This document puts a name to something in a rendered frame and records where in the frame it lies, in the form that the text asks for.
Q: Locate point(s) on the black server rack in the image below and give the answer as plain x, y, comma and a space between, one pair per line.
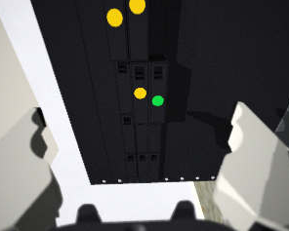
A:
114, 68

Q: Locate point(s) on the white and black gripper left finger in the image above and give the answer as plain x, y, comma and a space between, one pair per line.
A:
30, 195

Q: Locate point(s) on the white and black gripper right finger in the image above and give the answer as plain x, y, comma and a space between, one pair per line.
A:
252, 187

